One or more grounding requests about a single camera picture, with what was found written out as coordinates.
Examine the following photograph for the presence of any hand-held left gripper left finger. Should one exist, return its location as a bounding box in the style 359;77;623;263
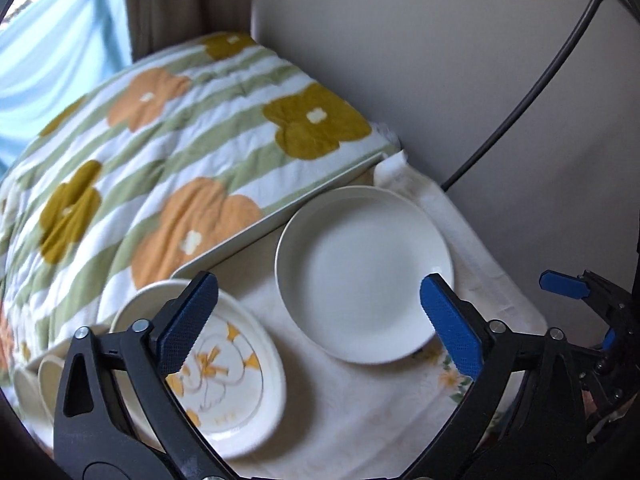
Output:
52;271;226;480

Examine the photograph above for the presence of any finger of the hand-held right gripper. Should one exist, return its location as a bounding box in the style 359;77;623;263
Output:
575;327;640;426
539;269;640;341

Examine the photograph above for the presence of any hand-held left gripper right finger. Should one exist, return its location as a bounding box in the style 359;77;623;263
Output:
400;273;593;480

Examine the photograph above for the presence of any yellow flower print plate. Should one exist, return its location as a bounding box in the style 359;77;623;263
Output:
112;290;286;463

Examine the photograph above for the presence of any white deep plate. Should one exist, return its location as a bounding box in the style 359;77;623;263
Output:
274;185;455;365

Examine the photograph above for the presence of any cream bowl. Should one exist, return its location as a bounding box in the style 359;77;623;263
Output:
37;355;68;411
12;367;51;426

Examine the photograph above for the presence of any cream plate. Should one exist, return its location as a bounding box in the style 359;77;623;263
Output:
109;280;201;333

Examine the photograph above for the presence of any cream floral tablecloth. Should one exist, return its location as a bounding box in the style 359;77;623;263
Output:
165;162;548;480

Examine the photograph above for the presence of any floral striped blanket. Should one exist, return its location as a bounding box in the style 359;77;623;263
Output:
0;30;401;386

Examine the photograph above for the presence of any blue curtain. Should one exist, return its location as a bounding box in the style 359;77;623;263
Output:
0;0;133;161

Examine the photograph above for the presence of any brown curtain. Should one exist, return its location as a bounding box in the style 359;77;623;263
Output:
122;0;256;61

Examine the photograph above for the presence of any black cable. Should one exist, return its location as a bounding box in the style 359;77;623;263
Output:
442;0;613;191

